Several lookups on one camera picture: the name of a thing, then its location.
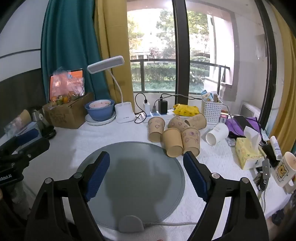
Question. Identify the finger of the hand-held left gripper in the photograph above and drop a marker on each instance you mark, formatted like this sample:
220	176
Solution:
38	144
27	135

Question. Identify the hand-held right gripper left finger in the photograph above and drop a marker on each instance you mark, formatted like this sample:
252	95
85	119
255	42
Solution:
99	176

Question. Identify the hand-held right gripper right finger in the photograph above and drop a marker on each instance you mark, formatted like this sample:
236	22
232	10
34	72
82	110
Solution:
196	178

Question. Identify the brown paper cup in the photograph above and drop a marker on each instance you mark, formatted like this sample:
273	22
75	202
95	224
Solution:
191	141
173	142
197	120
156	129
177	123
24	116

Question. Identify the metal cup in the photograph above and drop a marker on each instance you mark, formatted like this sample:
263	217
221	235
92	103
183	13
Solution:
35	115

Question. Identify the white paper cup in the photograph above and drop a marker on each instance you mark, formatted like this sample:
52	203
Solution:
216	136

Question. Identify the black round stand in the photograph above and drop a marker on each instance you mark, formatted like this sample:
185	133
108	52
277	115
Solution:
49	132

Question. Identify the round grey mat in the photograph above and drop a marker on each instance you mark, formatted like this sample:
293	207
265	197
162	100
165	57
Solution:
134	176

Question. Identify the cardboard box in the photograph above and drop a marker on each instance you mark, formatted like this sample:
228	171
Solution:
67	113

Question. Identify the white plate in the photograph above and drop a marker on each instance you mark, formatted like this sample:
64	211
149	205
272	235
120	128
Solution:
101	120

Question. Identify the yellow tissue box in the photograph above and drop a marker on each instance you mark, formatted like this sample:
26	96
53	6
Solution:
248	150

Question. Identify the blue bowl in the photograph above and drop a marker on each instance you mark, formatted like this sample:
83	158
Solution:
100	112

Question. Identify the clear bag of fruit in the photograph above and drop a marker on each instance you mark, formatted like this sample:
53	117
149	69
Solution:
68	87

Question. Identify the white plastic basket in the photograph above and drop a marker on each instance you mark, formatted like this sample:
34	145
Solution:
211	111

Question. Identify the yellow snack bag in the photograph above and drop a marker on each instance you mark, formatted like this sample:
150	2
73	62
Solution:
186	110

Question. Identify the purple cloth bag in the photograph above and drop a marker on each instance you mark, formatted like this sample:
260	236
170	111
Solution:
245	126

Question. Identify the white power strip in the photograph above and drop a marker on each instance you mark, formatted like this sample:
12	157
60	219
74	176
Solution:
159	114

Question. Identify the white desk lamp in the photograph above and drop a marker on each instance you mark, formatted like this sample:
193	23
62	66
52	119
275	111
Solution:
120	102

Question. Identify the black charger plug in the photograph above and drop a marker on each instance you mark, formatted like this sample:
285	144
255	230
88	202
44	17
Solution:
163	106

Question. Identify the tablet with orange screen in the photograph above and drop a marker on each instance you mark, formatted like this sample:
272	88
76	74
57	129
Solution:
78	74

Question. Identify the white charger plug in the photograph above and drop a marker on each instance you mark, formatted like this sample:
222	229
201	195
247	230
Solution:
146	107

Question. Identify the white tube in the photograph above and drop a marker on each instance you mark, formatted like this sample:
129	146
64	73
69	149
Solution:
276	146

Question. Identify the cream bear mug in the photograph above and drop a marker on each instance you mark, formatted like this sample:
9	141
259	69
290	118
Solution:
285	170

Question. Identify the teal curtain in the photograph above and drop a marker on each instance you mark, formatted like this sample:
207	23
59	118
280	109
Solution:
69	46

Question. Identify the yellow curtain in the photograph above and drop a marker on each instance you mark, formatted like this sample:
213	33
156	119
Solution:
113	46
285	81

